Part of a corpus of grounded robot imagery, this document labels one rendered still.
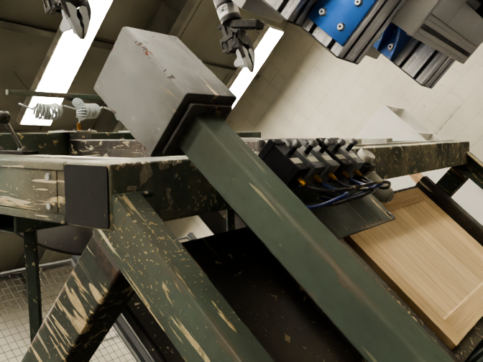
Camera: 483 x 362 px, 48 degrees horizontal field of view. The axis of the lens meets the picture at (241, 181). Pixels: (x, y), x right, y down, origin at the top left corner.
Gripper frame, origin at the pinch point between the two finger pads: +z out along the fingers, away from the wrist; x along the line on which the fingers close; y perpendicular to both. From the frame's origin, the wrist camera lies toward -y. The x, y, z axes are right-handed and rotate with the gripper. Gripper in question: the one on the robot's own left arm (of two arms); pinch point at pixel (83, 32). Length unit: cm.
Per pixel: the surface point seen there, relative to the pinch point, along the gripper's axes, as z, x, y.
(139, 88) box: 37, 30, -41
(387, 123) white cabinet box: -22, -414, 80
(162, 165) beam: 45, 19, -30
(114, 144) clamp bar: 8, -49, 54
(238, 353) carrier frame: 77, 29, -43
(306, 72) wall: -152, -551, 206
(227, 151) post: 51, 27, -51
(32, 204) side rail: 44, 29, -7
